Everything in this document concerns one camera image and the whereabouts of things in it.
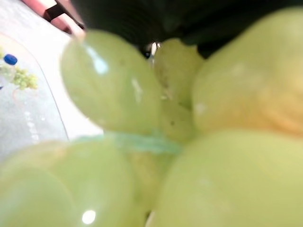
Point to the small green grape bunch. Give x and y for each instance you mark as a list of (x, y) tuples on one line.
[(24, 79)]

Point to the blue capped plastic bottle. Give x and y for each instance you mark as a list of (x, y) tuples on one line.
[(7, 68)]

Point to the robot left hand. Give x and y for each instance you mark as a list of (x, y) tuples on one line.
[(132, 16)]

